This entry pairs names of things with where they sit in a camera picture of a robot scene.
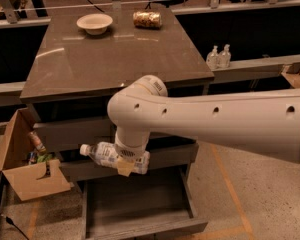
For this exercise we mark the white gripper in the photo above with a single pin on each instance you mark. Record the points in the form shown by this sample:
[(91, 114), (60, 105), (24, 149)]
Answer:
[(131, 152)]

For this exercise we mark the clear plastic water bottle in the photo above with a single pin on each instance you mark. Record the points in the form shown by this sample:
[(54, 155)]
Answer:
[(104, 154)]

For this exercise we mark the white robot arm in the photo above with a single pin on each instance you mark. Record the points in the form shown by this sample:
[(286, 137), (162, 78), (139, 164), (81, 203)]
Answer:
[(266, 123)]

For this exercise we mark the grey middle drawer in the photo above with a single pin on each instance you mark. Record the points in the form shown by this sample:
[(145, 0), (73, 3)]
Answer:
[(160, 158)]

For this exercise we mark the grey bottom drawer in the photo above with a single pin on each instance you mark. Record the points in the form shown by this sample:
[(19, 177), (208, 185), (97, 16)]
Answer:
[(155, 206)]

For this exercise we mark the grey drawer cabinet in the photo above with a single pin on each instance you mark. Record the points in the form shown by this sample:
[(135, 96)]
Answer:
[(74, 74)]

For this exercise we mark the left sanitizer pump bottle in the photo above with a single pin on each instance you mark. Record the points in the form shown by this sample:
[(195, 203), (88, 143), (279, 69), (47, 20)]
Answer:
[(212, 58)]

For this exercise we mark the sanitizer pump bottle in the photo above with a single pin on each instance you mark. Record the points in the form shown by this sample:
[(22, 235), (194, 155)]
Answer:
[(212, 58), (225, 57)]

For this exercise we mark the right sanitizer pump bottle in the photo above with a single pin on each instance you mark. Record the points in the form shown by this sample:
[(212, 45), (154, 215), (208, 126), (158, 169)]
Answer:
[(225, 57)]

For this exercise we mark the green packet in box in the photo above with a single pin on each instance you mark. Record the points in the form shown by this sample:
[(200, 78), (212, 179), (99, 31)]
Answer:
[(44, 158)]

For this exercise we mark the brown cardboard box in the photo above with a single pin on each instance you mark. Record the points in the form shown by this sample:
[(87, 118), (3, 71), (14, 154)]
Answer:
[(27, 181)]

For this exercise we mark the snack tube in box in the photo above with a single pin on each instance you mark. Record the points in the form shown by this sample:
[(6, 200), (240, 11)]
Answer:
[(36, 141)]

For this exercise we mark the white paper bowl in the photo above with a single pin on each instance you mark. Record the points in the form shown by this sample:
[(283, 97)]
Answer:
[(95, 24)]

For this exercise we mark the cardboard box at right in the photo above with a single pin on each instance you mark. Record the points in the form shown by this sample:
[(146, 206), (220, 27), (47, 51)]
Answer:
[(292, 75)]

